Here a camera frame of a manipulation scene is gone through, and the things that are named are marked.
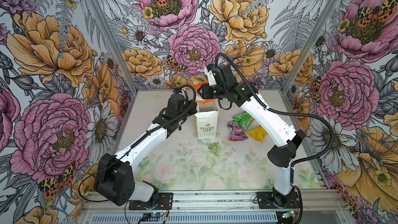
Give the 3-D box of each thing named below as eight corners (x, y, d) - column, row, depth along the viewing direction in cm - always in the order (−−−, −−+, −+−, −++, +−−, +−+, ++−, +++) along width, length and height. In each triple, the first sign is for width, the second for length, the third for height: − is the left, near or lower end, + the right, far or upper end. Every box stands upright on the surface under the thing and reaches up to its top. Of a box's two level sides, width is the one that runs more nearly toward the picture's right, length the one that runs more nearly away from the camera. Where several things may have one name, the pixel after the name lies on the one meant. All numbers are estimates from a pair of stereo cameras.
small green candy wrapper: (217, 157, 90) (217, 154, 87) (208, 147, 94) (208, 144, 90) (223, 151, 92) (224, 148, 89) (214, 142, 96) (214, 138, 92)
